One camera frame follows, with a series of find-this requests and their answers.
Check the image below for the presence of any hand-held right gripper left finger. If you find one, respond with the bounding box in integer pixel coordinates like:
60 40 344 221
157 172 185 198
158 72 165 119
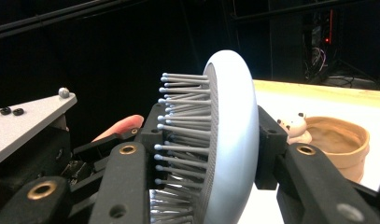
88 103 165 224

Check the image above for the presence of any dark computer tower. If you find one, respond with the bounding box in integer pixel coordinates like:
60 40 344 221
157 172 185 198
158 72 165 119
303 8 345 82

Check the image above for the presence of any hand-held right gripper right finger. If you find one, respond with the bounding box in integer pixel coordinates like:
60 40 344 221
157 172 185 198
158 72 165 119
254 105 380 224

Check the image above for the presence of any brown round cup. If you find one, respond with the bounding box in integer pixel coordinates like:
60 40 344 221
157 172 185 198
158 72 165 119
304 116 371 185

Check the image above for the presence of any tangle of black cables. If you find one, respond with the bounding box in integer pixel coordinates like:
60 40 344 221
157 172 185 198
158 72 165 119
303 46 330 81

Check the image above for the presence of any light blue hairbrush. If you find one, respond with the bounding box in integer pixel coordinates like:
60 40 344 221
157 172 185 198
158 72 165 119
149 49 260 224

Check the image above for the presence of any black metal bar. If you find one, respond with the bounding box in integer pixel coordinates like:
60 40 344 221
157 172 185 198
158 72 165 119
232 0 361 22
0 0 142 42

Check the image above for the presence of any small white bear figurine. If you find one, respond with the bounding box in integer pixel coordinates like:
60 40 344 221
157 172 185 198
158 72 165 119
276 112 314 146

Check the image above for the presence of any white table cover board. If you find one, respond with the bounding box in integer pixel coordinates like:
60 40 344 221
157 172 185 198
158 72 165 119
237 89 380 224

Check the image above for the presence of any wooden table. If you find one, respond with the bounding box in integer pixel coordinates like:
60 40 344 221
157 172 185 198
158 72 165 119
252 79 380 110

